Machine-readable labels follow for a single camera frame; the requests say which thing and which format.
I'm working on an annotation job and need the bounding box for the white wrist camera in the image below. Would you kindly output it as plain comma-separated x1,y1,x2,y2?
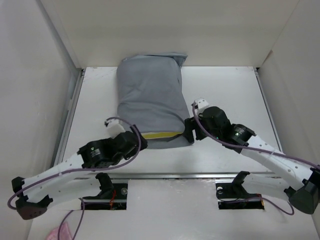
192,98,210,111
104,119,125,138

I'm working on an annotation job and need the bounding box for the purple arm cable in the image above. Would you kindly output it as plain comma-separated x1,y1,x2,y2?
7,116,144,240
191,100,320,216

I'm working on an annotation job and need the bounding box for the pink cloth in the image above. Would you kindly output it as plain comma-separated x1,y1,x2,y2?
45,222,73,240

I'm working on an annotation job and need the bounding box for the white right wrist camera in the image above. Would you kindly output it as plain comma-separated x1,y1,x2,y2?
192,98,210,111

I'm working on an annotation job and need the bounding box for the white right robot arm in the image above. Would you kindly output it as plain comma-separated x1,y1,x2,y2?
183,99,320,215

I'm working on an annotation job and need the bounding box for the cream quilted pillow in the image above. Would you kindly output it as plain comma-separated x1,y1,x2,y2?
141,132,182,140

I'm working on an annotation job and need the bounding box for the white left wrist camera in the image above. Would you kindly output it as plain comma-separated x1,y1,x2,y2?
104,119,125,138

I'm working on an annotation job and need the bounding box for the grey fabric pillowcase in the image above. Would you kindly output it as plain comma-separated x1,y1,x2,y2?
116,53,190,149

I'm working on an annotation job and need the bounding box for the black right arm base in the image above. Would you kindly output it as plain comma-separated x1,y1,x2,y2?
215,171,265,210

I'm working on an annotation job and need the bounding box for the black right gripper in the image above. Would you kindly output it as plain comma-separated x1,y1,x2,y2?
181,114,221,143

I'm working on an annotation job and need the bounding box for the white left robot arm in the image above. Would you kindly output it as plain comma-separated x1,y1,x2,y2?
7,131,148,220

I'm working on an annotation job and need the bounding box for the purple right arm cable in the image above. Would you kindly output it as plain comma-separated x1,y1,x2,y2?
191,100,320,216

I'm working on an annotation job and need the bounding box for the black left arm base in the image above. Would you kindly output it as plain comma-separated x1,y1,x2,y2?
82,173,128,211

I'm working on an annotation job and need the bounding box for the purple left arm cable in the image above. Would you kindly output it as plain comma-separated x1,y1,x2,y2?
7,116,144,240

